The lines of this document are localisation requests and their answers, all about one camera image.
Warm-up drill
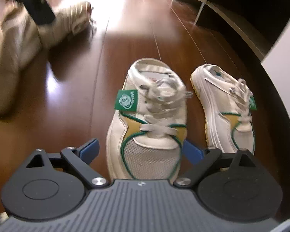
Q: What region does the white orange mesh sneaker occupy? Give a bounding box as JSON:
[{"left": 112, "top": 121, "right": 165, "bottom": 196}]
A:
[{"left": 38, "top": 0, "right": 95, "bottom": 49}]

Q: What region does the beige quilted slipper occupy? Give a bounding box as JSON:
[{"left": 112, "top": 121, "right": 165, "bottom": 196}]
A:
[{"left": 0, "top": 2, "right": 42, "bottom": 115}]

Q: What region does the white green sneaker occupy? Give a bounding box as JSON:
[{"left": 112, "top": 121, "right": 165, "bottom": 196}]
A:
[
  {"left": 191, "top": 64, "right": 257, "bottom": 154},
  {"left": 106, "top": 58, "right": 193, "bottom": 182}
]

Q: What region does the white cabinet door right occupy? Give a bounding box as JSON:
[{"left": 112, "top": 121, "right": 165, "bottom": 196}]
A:
[{"left": 261, "top": 19, "right": 290, "bottom": 157}]

